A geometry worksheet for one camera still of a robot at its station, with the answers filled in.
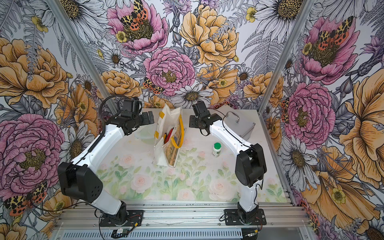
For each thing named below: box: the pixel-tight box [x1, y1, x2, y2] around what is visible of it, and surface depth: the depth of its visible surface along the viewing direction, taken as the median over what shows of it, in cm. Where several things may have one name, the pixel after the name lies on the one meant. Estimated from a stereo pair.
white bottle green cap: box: [212, 142, 222, 158], surface depth 93 cm
